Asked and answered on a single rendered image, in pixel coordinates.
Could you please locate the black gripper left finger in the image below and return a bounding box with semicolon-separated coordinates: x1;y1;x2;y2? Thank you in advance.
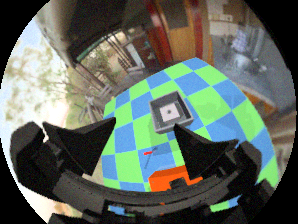
41;117;117;176

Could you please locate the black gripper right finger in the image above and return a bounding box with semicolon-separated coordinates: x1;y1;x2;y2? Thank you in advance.
173;123;238;180

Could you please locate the white square plate with hole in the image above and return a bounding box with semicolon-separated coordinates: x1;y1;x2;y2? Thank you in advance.
160;103;180;124

